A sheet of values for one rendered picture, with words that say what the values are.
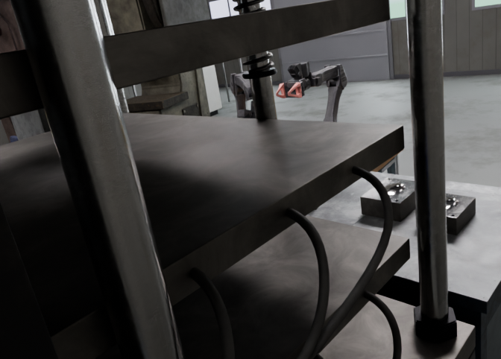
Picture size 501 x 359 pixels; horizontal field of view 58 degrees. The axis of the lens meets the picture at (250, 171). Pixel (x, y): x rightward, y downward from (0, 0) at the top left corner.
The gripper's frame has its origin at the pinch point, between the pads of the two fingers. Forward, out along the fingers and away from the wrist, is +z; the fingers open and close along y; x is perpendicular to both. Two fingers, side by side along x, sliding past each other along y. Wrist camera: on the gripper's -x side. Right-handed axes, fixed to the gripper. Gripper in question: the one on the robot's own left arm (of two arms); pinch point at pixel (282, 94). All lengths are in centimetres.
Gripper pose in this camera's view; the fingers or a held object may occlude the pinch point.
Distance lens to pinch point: 201.9
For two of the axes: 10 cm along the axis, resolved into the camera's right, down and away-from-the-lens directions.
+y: 7.8, 0.8, -6.2
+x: 1.8, 9.2, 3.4
